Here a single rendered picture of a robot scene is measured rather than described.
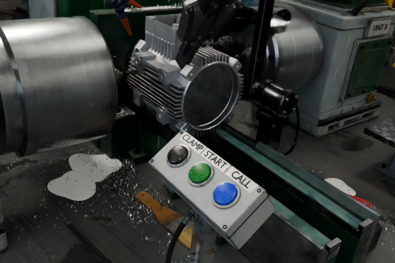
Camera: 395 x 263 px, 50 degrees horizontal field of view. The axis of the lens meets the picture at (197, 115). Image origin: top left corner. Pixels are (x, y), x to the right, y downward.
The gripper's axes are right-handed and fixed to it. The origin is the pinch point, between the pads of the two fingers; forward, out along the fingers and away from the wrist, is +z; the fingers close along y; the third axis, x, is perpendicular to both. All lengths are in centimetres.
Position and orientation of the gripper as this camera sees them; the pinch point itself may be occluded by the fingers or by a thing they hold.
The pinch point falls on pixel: (187, 52)
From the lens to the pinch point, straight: 84.5
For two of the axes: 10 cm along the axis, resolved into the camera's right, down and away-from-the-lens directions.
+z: -3.9, 5.7, 7.2
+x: 4.7, 8.0, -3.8
